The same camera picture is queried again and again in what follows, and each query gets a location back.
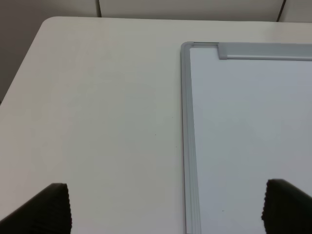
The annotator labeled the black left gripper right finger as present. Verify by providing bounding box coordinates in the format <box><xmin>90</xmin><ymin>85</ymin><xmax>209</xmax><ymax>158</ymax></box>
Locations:
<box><xmin>261</xmin><ymin>179</ymin><xmax>312</xmax><ymax>234</ymax></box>

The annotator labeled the grey marker tray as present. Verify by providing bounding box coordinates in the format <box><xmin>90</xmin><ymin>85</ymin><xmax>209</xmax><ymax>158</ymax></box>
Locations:
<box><xmin>217</xmin><ymin>42</ymin><xmax>312</xmax><ymax>61</ymax></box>

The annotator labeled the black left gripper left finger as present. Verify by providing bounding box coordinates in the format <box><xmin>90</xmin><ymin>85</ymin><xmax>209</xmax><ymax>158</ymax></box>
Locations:
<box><xmin>0</xmin><ymin>183</ymin><xmax>72</xmax><ymax>234</ymax></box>

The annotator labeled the white whiteboard with grey frame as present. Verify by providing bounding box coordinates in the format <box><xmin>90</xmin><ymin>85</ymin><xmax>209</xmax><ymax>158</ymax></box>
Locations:
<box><xmin>181</xmin><ymin>42</ymin><xmax>312</xmax><ymax>234</ymax></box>

